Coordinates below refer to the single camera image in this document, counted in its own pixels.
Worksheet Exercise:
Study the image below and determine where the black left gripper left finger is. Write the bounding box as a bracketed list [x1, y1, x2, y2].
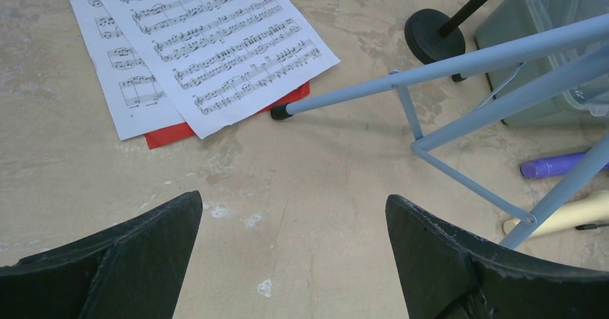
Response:
[1, 191, 203, 318]

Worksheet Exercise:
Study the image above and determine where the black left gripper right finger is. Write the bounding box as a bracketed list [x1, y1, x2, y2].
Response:
[385, 195, 608, 318]

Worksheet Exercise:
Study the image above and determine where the red folder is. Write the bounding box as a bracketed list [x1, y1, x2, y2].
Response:
[144, 82, 310, 149]

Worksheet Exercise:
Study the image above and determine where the purple microphone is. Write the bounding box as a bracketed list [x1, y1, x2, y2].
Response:
[520, 152, 587, 180]

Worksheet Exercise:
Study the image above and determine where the cream recorder flute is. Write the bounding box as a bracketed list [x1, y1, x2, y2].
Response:
[529, 190, 608, 238]

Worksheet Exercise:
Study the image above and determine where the white sheet music page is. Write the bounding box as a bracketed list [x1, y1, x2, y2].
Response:
[69, 0, 184, 149]

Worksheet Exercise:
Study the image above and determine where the black round-base clamp stand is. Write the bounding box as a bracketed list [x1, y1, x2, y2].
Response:
[404, 0, 489, 65]

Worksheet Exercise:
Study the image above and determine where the light blue music stand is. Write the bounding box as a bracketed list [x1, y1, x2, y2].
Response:
[269, 13, 609, 251]

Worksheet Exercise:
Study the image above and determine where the black tripod microphone stand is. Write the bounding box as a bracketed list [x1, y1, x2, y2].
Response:
[575, 223, 609, 231]

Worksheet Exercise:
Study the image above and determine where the translucent green storage box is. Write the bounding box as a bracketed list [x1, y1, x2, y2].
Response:
[475, 0, 608, 127]

